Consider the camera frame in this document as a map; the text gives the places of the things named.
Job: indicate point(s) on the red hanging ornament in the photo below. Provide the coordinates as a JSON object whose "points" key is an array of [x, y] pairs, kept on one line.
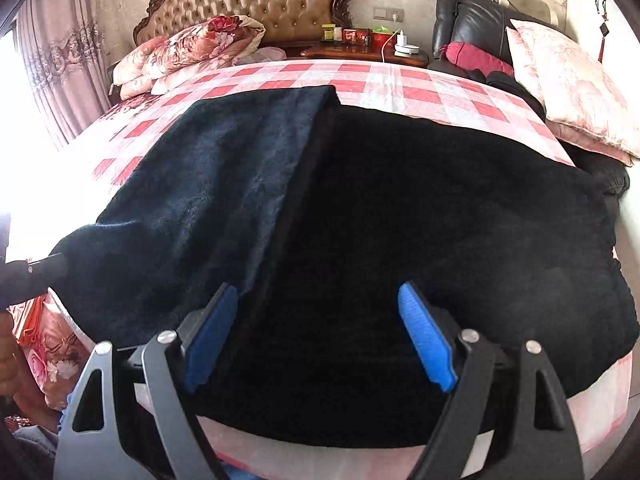
{"points": [[602, 30]]}

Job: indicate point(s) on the pink embroidered curtain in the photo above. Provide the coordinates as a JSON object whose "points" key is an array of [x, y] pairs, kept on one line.
{"points": [[60, 60]]}

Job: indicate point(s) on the black pants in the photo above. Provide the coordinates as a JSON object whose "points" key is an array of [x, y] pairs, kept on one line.
{"points": [[400, 210]]}

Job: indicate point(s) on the wall socket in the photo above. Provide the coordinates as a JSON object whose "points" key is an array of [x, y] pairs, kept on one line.
{"points": [[388, 13]]}

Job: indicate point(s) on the floral satin bedspread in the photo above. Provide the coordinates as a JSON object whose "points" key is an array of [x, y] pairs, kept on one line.
{"points": [[45, 355]]}

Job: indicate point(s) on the black leather armchair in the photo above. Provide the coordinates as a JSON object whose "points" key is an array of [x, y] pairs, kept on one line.
{"points": [[475, 20]]}

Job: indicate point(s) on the red box with green top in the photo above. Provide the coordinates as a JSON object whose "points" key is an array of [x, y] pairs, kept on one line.
{"points": [[382, 38]]}

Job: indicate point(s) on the maroon cushion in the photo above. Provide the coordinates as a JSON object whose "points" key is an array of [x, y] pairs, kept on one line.
{"points": [[475, 57]]}

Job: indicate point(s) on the yellow green jar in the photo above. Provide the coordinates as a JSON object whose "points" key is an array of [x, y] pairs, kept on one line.
{"points": [[328, 32]]}

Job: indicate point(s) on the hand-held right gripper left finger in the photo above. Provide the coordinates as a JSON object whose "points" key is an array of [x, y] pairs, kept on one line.
{"points": [[212, 340]]}

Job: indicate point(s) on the pale pink pillow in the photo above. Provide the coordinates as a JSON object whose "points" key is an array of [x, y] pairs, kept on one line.
{"points": [[267, 55]]}

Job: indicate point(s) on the person's left hand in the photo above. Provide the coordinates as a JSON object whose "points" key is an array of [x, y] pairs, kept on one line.
{"points": [[7, 355]]}

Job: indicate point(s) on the person's legs in jeans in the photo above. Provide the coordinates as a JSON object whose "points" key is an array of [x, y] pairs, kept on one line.
{"points": [[35, 440]]}

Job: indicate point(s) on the white round device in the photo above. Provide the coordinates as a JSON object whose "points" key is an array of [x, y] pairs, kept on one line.
{"points": [[407, 50]]}

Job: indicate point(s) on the dark clothes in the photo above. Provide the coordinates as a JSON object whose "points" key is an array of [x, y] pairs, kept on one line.
{"points": [[505, 87]]}

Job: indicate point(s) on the tufted carved headboard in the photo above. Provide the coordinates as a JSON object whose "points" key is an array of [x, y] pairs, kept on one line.
{"points": [[260, 0]]}

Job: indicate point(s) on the red rectangular box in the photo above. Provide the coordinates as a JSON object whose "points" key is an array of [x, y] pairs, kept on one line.
{"points": [[356, 36]]}

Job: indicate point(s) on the pink satin pillow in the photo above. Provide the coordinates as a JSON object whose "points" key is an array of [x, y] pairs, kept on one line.
{"points": [[135, 67]]}

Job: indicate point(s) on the white charger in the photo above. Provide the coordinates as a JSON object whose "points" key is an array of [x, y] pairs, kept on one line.
{"points": [[403, 38]]}

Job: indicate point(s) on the bed with pink checked sheet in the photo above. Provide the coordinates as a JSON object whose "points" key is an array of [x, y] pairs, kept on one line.
{"points": [[375, 85]]}

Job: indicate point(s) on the pink floral square pillow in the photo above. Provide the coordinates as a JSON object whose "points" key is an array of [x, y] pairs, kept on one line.
{"points": [[575, 85]]}

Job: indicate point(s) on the beige headrest cushion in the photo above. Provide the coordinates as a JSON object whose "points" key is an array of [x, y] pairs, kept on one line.
{"points": [[530, 2]]}

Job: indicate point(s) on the folded floral quilt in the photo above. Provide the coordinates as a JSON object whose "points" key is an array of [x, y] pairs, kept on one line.
{"points": [[200, 45]]}

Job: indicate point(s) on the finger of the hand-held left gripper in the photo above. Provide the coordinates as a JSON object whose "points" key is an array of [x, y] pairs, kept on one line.
{"points": [[47, 271]]}

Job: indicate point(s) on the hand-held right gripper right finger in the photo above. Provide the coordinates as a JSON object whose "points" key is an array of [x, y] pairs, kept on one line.
{"points": [[425, 335]]}

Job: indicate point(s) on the wooden nightstand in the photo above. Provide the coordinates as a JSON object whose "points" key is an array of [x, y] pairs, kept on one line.
{"points": [[350, 52]]}

